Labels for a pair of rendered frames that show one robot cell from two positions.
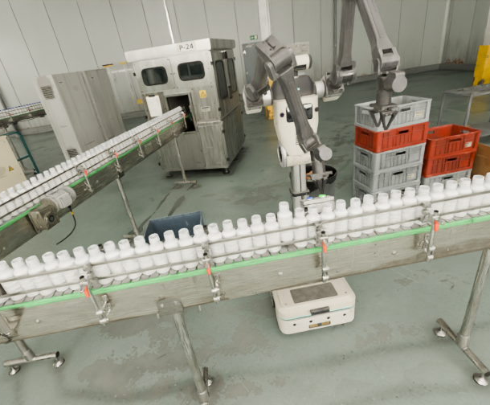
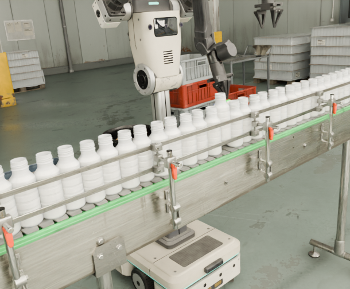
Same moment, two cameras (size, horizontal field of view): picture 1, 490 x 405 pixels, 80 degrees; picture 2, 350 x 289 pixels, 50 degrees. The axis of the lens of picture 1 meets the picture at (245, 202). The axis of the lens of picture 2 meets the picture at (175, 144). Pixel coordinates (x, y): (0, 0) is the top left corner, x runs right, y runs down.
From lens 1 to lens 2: 0.81 m
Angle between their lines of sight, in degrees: 35
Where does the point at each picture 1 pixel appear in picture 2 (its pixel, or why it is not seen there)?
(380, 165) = not seen: hidden behind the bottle
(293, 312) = (188, 277)
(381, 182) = not seen: hidden behind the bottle
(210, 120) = not seen: outside the picture
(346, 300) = (234, 246)
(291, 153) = (160, 74)
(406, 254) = (311, 147)
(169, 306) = (111, 255)
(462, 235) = (339, 125)
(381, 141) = (187, 96)
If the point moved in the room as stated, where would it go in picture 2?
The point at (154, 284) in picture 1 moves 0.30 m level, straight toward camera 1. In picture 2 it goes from (93, 219) to (198, 244)
